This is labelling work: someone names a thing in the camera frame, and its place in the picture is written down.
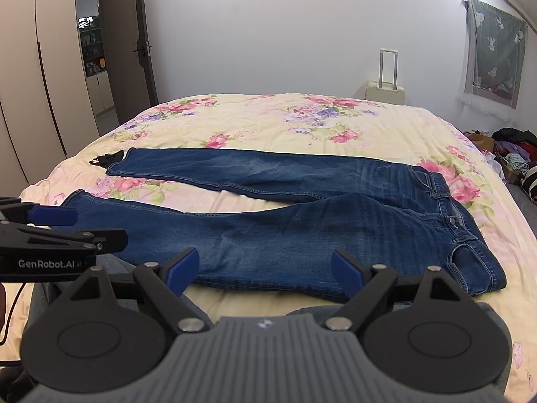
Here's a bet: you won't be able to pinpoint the small black cloth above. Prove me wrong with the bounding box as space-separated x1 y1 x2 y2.
89 150 125 169

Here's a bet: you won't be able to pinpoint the cream suitcase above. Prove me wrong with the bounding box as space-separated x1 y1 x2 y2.
364 48 406 105

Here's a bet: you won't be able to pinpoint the black cable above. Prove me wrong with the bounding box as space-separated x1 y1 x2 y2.
0 281 27 366

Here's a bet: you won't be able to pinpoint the dark brown door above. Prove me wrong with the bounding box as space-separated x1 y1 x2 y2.
100 0 158 124

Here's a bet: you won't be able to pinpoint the hallway cabinet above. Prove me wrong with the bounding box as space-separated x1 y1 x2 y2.
77 0 114 117

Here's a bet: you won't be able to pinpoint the blue denim jeans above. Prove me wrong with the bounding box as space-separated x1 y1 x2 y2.
65 148 507 302

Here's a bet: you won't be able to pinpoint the beige wardrobe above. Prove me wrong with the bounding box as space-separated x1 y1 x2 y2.
1 0 98 195

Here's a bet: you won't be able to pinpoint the green patterned window curtain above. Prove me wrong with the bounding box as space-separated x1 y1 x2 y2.
461 0 528 119

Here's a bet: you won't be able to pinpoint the floral yellow bed quilt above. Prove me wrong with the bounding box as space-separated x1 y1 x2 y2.
19 94 536 402

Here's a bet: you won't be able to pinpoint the pile of clothes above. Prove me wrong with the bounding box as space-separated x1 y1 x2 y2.
463 127 536 204

